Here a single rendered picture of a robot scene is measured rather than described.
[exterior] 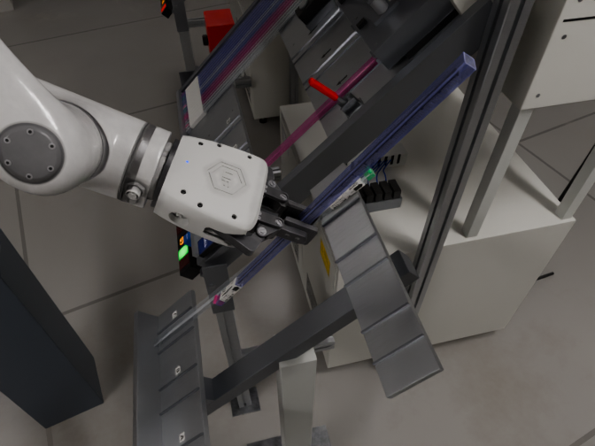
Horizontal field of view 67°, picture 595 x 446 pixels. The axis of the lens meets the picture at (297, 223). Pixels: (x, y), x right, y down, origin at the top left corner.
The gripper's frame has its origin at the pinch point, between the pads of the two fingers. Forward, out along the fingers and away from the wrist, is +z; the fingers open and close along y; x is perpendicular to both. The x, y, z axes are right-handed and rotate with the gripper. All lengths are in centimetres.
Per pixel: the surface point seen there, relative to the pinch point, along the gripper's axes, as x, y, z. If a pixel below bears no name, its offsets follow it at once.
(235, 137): 39, 47, -5
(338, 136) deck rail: 10.9, 29.6, 9.0
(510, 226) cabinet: 27, 44, 67
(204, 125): 51, 60, -12
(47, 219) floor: 161, 77, -60
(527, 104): -4, 42, 40
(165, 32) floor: 182, 263, -58
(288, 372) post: 28.5, -6.9, 12.5
